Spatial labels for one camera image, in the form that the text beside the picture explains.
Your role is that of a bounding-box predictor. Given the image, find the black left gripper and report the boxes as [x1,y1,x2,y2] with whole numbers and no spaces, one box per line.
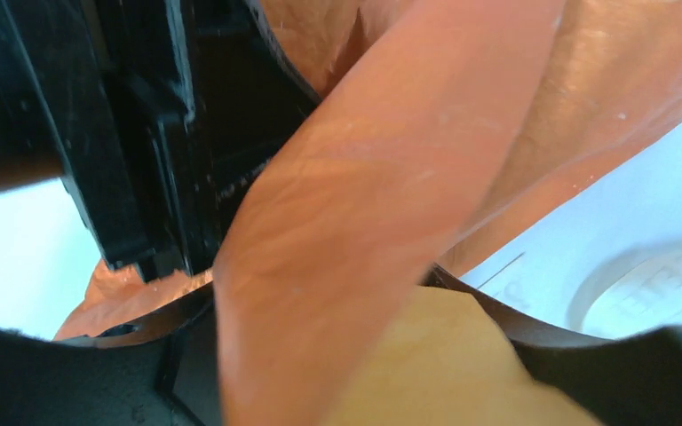
[0,1,320,281]

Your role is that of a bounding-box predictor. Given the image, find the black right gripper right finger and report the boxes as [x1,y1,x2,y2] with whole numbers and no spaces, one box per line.
[424,266,682,425]

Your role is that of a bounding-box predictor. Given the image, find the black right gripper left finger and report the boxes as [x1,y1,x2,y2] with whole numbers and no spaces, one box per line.
[0,287,222,425]

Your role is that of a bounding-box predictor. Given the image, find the cream printed ribbon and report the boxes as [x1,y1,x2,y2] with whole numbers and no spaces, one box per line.
[566,239,682,339]

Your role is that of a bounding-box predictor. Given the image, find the orange wrapping paper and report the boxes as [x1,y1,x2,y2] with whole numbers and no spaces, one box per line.
[56,1,682,425]

